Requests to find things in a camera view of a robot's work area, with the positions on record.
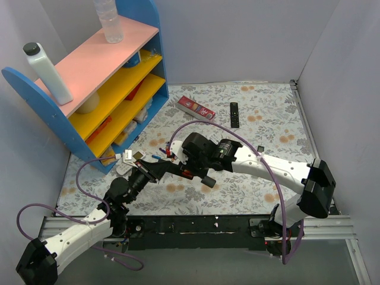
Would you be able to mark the white packets on shelf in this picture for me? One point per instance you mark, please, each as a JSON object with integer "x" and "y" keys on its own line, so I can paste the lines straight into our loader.
{"x": 138, "y": 119}

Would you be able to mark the floral table mat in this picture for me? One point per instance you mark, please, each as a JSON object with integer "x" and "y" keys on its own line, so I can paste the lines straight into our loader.
{"x": 268, "y": 116}

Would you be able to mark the white bottle black cap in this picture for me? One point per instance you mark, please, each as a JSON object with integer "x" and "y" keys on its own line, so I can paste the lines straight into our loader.
{"x": 45, "y": 69}

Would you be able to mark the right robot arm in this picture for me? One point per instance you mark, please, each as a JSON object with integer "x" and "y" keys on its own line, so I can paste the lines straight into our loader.
{"x": 312, "y": 183}

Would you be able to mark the red toothpaste box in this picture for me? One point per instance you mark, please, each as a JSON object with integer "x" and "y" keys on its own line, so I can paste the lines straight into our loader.
{"x": 195, "y": 109}

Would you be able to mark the small white display remote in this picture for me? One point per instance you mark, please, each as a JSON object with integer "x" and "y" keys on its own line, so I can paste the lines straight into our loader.
{"x": 123, "y": 169}

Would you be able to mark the orange box on shelf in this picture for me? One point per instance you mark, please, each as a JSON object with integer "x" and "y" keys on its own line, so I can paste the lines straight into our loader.
{"x": 98, "y": 130}

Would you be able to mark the pile of small batteries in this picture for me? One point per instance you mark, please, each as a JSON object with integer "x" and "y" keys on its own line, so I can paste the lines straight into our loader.
{"x": 164, "y": 152}

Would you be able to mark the black tv remote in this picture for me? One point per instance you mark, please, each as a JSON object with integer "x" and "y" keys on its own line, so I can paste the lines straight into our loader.
{"x": 234, "y": 115}

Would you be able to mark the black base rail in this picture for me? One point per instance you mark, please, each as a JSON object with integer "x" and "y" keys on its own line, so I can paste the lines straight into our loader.
{"x": 252, "y": 232}

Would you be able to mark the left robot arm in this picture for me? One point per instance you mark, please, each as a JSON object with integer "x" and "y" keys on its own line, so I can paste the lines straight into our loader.
{"x": 43, "y": 260}

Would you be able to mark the beige cylinder on shelf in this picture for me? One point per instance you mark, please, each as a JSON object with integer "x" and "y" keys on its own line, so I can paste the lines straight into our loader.
{"x": 89, "y": 105}

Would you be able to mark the black battery cover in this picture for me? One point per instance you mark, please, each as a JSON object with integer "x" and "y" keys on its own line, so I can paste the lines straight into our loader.
{"x": 208, "y": 181}

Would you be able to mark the blue white can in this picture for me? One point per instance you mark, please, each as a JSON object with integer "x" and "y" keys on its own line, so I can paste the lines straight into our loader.
{"x": 133, "y": 61}

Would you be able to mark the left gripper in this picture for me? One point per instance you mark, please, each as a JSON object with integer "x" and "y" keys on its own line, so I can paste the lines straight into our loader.
{"x": 149, "y": 171}

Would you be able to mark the blue pink yellow shelf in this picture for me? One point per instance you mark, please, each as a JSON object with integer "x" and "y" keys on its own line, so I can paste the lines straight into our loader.
{"x": 96, "y": 66}

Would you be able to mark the clear plastic water bottle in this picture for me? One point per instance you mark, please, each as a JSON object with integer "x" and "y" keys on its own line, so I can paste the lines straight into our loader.
{"x": 109, "y": 19}

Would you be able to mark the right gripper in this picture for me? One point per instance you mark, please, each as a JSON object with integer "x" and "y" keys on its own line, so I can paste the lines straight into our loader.
{"x": 192, "y": 165}

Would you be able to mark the slim white remote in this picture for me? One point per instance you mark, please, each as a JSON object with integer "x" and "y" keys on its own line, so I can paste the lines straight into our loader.
{"x": 260, "y": 149}

